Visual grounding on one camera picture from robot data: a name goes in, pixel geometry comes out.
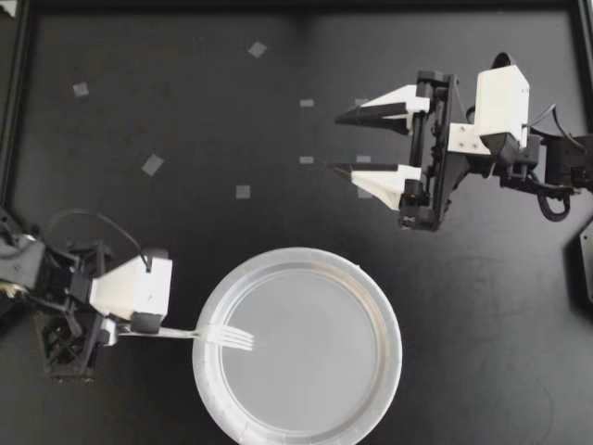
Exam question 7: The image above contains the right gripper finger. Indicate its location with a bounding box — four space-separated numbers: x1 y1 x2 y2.
325 161 425 212
334 83 432 137

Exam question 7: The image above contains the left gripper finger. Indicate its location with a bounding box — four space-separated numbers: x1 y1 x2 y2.
98 317 120 348

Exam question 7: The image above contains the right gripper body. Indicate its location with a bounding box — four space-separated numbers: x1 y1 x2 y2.
397 69 472 233

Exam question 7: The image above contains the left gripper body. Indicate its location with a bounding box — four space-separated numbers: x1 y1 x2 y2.
40 240 120 379

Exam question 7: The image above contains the clear plastic fork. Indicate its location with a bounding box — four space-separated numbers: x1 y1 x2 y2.
116 323 257 352

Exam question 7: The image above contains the white paper plate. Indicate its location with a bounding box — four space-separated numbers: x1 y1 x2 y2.
191 247 402 445

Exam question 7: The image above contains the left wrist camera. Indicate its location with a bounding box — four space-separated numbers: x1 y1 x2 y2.
89 248 176 336

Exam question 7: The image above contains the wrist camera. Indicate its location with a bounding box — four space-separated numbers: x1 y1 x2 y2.
89 248 176 336
447 52 533 181

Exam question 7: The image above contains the black camera cable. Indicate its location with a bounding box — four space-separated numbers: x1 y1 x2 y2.
44 210 155 274

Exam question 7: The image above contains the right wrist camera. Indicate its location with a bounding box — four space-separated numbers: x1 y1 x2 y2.
447 52 533 181

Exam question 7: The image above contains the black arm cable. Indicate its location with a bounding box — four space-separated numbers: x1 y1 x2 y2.
536 183 576 223

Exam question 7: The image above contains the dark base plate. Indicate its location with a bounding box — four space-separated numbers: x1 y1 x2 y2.
564 222 593 321

